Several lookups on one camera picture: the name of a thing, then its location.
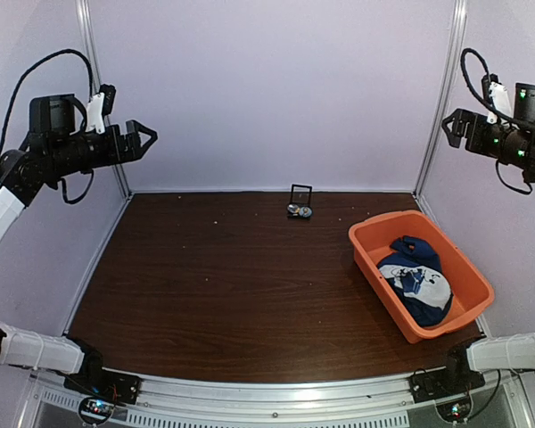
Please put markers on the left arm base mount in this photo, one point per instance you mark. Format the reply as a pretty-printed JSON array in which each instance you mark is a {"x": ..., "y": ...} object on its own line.
[{"x": 114, "y": 387}]

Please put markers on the right aluminium frame post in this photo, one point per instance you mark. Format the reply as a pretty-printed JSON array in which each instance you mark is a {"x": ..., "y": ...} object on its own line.
[{"x": 455, "y": 44}]

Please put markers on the left aluminium frame post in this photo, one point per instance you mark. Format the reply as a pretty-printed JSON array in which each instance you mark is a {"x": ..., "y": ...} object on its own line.
[{"x": 88, "y": 40}]

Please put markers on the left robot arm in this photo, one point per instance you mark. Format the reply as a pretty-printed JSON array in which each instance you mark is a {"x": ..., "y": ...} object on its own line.
[{"x": 65, "y": 137}]

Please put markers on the navy white clothing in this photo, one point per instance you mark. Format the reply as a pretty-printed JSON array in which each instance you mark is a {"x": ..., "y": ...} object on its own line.
[{"x": 414, "y": 273}]

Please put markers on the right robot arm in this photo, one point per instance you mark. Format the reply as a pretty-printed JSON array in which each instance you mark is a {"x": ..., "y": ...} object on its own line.
[{"x": 507, "y": 135}]

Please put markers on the circuit board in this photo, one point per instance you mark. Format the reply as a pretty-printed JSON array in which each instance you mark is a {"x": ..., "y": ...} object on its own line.
[
  {"x": 454, "y": 411},
  {"x": 94, "y": 411}
]

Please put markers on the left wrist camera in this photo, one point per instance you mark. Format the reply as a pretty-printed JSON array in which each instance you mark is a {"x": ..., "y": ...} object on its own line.
[{"x": 100, "y": 106}]

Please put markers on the aluminium frame post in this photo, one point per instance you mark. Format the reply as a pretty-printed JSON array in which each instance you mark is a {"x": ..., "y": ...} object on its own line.
[
  {"x": 455, "y": 44},
  {"x": 88, "y": 40}
]

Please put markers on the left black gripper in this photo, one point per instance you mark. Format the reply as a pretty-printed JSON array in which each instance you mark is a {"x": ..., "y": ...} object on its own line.
[{"x": 116, "y": 152}]

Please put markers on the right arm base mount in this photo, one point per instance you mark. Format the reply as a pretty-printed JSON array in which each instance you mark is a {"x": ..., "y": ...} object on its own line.
[{"x": 441, "y": 383}]

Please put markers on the black brooch display box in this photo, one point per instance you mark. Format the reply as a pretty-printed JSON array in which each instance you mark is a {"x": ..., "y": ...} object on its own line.
[{"x": 300, "y": 195}]

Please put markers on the orange plastic bin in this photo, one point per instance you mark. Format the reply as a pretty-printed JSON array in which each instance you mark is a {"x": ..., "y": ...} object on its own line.
[{"x": 472, "y": 293}]

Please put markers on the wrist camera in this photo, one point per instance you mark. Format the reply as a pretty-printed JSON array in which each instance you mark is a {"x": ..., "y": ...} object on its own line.
[
  {"x": 496, "y": 94},
  {"x": 100, "y": 106}
]

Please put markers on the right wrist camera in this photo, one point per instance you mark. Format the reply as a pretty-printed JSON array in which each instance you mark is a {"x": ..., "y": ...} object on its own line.
[{"x": 496, "y": 94}]

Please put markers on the right circuit board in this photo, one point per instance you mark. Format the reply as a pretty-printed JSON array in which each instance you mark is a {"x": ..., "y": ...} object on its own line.
[{"x": 454, "y": 411}]

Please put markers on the starry night round brooch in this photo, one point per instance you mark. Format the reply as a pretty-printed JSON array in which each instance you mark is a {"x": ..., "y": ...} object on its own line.
[{"x": 293, "y": 208}]

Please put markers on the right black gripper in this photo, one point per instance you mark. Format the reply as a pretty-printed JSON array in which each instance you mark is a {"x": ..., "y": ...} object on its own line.
[{"x": 474, "y": 142}]

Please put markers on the front aluminium rail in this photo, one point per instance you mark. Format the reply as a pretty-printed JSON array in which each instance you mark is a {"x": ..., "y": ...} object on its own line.
[{"x": 384, "y": 401}]

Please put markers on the left circuit board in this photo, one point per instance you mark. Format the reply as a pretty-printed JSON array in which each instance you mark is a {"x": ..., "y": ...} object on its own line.
[{"x": 94, "y": 411}]

